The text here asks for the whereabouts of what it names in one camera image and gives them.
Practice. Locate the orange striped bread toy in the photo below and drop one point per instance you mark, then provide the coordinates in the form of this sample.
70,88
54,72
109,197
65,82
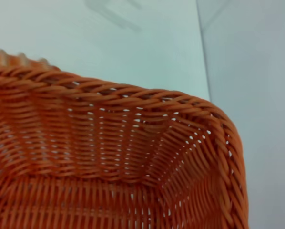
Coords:
4,59

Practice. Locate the orange woven wicker basket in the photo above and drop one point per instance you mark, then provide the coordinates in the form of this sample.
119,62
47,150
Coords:
109,155

